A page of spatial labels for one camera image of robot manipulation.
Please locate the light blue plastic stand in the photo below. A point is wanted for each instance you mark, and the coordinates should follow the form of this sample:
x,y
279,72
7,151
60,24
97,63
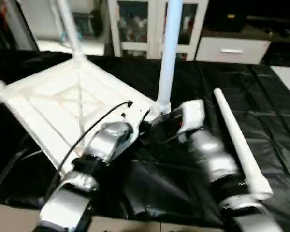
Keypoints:
x,y
62,36

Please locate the white drawer unit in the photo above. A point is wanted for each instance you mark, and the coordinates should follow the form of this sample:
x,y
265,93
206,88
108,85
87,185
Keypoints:
x,y
232,50

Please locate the white glass-door cabinet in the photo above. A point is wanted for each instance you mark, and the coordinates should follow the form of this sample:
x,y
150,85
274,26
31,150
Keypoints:
x,y
135,29

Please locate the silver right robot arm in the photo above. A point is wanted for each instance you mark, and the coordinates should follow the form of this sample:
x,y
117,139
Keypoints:
x,y
215,157

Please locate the white plastic table top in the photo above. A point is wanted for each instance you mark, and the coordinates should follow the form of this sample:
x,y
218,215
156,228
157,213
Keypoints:
x,y
50,101

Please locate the black mat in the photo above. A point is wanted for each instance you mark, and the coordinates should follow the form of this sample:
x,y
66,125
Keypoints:
x,y
244,84

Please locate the black TV stand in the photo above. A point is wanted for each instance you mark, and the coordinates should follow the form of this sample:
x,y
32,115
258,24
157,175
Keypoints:
x,y
280,31

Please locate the black box with orange label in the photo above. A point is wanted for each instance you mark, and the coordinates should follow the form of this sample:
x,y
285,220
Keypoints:
x,y
227,21

